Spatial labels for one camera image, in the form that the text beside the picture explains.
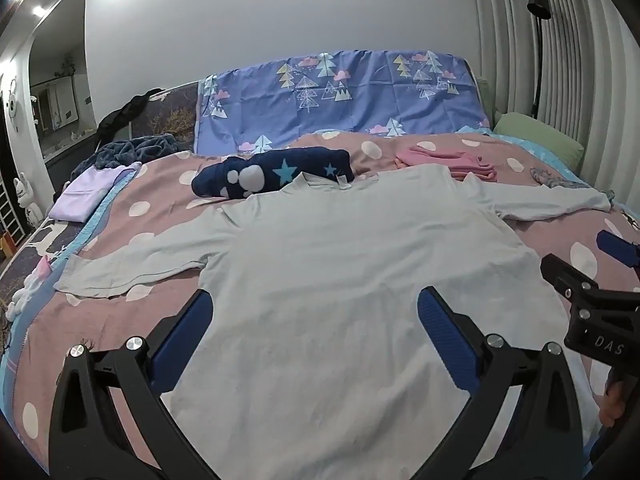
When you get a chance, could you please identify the pink polka-dot blanket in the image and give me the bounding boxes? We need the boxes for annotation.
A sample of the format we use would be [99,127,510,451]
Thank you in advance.
[0,130,640,461]

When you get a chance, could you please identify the arched wall mirror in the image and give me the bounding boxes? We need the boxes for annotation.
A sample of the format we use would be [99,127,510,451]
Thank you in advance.
[27,0,97,163]

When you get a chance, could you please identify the light blue bedsheet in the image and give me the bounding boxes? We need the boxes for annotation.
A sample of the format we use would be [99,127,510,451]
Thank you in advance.
[457,126,640,233]

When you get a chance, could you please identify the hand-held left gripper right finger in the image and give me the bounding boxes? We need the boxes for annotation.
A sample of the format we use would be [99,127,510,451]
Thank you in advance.
[417,286,584,480]

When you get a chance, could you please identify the white cat figurine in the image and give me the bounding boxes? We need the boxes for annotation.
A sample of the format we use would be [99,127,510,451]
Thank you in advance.
[11,172,42,228]

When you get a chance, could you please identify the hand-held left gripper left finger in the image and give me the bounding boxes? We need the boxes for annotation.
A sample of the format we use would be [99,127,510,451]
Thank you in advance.
[48,289,214,480]

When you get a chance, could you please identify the floral patterned cloth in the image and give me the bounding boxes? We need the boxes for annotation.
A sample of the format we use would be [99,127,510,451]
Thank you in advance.
[531,166,617,200]

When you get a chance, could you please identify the person's right hand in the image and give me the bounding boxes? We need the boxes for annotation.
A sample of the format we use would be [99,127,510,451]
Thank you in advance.
[601,374,634,429]

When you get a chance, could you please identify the navy star-print garment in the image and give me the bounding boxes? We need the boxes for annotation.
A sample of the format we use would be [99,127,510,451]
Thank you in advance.
[191,146,357,199]

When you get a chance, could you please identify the dark blue fleece blanket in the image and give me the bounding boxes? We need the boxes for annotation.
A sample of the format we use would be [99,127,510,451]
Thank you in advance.
[70,133,193,183]

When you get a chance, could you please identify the white long-sleeve shirt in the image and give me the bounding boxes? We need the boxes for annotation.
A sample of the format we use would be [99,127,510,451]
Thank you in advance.
[52,164,613,480]

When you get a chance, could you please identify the green pillow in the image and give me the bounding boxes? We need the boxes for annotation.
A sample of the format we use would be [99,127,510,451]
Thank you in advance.
[492,111,586,171]

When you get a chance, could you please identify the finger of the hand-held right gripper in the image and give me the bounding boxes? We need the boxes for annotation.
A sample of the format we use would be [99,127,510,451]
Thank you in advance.
[596,230,640,267]
[540,253,640,312]

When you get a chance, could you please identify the black floor lamp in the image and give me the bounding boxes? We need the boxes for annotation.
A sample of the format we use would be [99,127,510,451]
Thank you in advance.
[526,0,553,122]

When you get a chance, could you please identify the pink folded sweater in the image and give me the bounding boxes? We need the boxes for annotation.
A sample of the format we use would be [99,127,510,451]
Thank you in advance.
[395,146,483,171]

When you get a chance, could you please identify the salmon folded garment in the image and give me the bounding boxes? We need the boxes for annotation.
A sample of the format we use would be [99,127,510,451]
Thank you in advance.
[447,160,499,184]

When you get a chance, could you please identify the lilac folded cloth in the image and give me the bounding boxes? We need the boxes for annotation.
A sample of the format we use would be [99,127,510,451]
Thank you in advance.
[48,162,143,223]

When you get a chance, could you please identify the white pleated curtain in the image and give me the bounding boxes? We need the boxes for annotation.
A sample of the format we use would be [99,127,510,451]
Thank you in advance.
[469,0,640,173]

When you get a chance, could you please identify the blue tree-print sheet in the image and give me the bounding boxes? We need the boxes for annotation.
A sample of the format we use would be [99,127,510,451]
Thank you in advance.
[196,50,493,156]

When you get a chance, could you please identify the black garment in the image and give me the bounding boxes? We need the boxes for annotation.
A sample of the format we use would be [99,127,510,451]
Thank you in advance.
[96,88,167,146]

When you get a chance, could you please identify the white wall ornament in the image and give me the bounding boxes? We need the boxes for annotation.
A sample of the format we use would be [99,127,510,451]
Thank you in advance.
[4,77,22,133]

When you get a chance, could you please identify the dark branch-print cloth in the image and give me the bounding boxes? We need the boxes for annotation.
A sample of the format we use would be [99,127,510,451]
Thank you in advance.
[127,81,202,153]

